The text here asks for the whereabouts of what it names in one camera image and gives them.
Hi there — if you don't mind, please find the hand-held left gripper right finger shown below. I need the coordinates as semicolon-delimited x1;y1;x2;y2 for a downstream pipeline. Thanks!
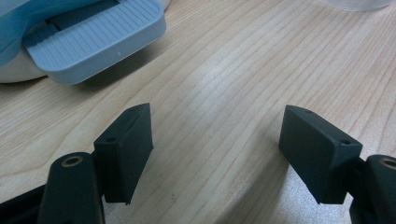
278;105;363;205

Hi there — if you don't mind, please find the white pedal trash can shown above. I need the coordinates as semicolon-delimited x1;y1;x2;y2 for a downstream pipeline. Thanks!
0;0;172;86

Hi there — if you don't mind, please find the small pale round object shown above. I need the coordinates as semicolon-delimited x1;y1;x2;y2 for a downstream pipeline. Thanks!
316;0;394;12

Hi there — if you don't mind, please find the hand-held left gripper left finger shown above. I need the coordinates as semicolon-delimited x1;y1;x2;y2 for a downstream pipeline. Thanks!
92;103;154;205

